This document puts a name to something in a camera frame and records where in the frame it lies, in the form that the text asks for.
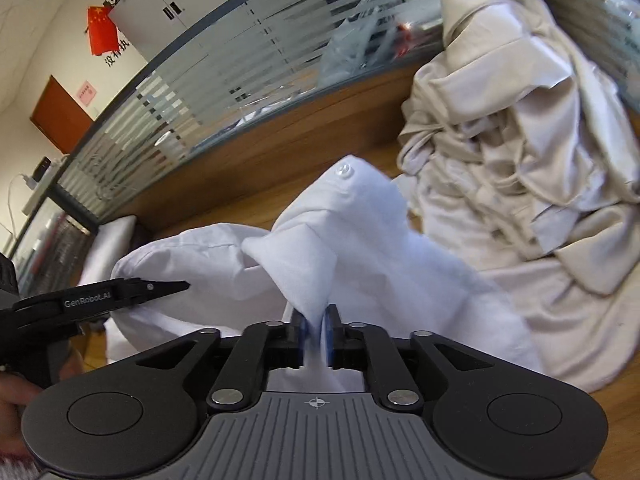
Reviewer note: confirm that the striped frosted glass partition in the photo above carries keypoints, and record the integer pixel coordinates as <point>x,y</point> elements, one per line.
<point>225,75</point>

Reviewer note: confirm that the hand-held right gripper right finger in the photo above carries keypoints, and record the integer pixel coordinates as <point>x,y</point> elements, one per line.
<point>331,340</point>

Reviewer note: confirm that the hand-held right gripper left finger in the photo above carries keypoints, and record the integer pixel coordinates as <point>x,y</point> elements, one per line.
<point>299,345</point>

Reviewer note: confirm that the person's left hand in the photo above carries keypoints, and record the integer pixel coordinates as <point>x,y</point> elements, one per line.
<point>12,410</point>

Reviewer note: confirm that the folded white garment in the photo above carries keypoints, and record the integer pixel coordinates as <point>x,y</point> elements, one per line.
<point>112,240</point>

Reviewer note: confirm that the translucent plastic bag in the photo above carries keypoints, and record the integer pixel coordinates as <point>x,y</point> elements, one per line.
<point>360,50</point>

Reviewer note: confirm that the white long-sleeved coat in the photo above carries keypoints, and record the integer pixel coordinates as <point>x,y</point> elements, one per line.
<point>375,260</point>

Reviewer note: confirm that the beige crumpled garment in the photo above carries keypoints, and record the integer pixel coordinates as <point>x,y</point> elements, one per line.
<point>525,135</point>

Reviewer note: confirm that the red flag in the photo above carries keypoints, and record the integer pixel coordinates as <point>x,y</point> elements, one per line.
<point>102,27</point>

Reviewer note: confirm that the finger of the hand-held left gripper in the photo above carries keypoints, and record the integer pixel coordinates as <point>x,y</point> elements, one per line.
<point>150,290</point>

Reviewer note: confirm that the orange-brown door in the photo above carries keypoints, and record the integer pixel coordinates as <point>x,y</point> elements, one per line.
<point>60,115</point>

